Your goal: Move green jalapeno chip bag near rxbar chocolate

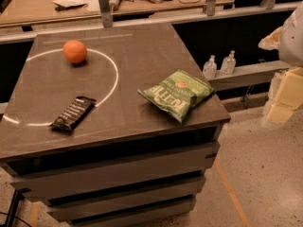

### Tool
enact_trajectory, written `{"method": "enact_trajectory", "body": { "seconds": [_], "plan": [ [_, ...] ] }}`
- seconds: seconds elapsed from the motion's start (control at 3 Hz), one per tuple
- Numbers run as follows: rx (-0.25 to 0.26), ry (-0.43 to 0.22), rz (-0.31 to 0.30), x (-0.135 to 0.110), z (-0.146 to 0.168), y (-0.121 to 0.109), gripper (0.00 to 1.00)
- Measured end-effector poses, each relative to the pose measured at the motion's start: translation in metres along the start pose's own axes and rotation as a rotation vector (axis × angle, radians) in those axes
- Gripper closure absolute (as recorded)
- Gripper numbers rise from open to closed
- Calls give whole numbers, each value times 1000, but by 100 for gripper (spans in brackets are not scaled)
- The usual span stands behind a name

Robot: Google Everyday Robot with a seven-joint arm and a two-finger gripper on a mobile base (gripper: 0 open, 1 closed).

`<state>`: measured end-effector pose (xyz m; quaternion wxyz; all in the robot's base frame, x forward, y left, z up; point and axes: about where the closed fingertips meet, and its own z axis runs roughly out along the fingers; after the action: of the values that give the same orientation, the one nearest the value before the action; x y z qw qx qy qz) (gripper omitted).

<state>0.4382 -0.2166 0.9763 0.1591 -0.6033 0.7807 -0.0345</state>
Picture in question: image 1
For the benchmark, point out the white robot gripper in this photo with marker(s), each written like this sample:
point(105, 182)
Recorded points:
point(293, 41)

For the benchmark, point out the green jalapeno chip bag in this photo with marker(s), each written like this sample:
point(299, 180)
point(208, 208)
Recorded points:
point(178, 94)

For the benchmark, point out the black rxbar chocolate bar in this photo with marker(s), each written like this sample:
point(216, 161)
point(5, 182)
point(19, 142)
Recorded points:
point(70, 118)

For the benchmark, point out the clear sanitizer bottle right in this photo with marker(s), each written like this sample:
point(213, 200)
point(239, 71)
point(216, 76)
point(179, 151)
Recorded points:
point(229, 63)

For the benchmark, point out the clear sanitizer bottle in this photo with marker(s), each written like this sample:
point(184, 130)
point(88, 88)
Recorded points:
point(210, 68)
point(229, 63)

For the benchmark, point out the clear sanitizer bottle left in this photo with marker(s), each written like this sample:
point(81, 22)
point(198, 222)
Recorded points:
point(210, 68)

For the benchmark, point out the orange fruit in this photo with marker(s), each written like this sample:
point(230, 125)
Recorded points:
point(75, 51)

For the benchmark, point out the white papers on desk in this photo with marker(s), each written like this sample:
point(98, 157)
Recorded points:
point(66, 4)

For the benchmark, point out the wooden background desk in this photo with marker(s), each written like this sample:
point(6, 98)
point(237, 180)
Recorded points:
point(34, 12)

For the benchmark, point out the metal shelf rail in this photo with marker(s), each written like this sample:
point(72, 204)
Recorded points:
point(248, 75)

